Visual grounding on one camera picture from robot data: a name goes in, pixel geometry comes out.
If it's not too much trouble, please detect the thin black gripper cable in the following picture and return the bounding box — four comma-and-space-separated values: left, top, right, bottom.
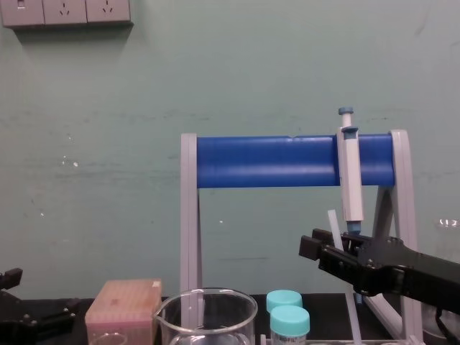
433, 308, 460, 342

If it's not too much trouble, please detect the grey wall socket panel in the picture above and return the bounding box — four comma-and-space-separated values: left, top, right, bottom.
0, 0, 132, 29

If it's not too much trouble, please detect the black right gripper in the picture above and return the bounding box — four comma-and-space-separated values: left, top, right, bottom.
298, 228, 460, 313

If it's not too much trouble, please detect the grey pipette stand blue bar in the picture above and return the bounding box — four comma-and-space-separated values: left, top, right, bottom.
179, 129, 425, 345

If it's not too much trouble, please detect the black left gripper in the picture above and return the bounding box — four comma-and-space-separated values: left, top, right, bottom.
0, 267, 83, 345

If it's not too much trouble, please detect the pink pipette tip box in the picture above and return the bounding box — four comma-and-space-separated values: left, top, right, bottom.
84, 279, 163, 345

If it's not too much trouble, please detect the white pipette blue plunger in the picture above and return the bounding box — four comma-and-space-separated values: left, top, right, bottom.
336, 106, 365, 305

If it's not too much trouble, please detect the large clear glass beaker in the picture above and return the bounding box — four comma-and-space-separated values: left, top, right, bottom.
153, 286, 259, 345

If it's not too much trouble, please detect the clear glass flask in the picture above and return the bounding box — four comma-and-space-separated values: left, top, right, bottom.
423, 216, 460, 341

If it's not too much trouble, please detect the teal capped sample tube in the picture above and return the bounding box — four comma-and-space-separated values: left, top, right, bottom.
270, 305, 311, 345
266, 290, 303, 314

